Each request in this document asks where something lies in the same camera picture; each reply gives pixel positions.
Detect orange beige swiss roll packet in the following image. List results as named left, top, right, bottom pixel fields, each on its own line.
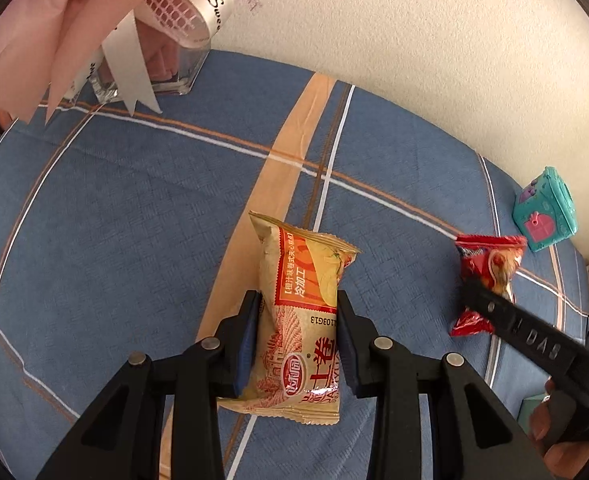
left=220, top=211, right=360, bottom=426

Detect red foil candy packet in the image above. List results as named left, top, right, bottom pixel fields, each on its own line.
left=450, top=234, right=528, bottom=337

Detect right hand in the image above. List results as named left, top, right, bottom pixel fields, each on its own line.
left=529, top=378, right=589, bottom=479

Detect teal toy house box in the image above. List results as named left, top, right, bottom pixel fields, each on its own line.
left=513, top=166, right=578, bottom=252

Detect blue plaid tablecloth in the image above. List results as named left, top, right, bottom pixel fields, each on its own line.
left=0, top=52, right=546, bottom=479

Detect clear glass vase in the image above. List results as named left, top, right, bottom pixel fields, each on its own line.
left=89, top=16, right=211, bottom=113

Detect pink paper flower bouquet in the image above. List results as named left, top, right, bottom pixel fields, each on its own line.
left=0, top=0, right=259, bottom=122

